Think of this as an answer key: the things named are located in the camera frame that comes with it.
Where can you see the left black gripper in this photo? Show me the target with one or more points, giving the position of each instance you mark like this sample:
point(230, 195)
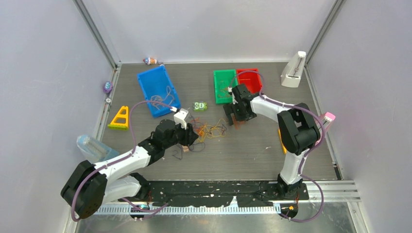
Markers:
point(192, 136)

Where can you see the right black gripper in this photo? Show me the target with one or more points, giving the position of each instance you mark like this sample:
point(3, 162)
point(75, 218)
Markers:
point(230, 109)

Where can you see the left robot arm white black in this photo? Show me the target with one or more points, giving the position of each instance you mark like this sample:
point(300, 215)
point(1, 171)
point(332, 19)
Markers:
point(91, 185)

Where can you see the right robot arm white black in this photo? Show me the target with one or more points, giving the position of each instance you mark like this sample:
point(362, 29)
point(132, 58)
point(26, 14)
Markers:
point(296, 123)

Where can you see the green monster toy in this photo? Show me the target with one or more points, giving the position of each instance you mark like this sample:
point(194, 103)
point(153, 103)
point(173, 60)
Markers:
point(199, 106)

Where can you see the green plastic bin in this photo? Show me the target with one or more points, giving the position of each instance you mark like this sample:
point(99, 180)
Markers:
point(222, 80)

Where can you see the red plastic bin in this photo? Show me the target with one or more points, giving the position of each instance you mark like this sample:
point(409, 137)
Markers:
point(250, 78)

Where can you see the blue plastic bin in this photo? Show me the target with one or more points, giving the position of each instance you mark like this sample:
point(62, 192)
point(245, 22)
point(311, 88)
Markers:
point(158, 89)

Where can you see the yellow triangle block right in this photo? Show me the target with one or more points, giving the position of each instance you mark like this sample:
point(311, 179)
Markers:
point(284, 150)

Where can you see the yellow triangle block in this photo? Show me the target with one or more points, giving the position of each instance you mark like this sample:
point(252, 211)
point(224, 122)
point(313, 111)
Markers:
point(284, 150)
point(120, 120)

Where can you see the white metronome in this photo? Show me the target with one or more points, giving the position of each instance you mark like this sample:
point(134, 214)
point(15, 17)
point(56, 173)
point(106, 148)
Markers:
point(292, 73)

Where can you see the yellow triangle block left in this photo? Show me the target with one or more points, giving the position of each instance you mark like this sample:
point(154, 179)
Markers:
point(120, 120)

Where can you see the small figurine toy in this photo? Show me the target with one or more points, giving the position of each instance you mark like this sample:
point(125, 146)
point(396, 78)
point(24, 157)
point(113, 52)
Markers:
point(150, 61)

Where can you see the purple round toy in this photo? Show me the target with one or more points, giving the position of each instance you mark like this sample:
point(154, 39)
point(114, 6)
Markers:
point(107, 88)

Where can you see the pink metronome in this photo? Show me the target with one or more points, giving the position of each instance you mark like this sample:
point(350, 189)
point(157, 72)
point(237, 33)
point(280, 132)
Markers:
point(326, 121)

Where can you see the clear plastic container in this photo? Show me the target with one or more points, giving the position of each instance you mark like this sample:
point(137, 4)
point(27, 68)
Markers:
point(94, 150)

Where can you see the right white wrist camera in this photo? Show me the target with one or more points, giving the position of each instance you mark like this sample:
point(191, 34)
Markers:
point(230, 94)

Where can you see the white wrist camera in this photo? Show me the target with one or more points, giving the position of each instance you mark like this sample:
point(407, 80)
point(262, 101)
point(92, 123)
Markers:
point(230, 94)
point(180, 117)

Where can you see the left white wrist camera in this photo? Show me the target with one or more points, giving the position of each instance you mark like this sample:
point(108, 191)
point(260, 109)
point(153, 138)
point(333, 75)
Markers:
point(180, 117)

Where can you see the aluminium rail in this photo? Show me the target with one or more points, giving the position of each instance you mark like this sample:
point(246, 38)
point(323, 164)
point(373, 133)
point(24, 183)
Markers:
point(342, 191)

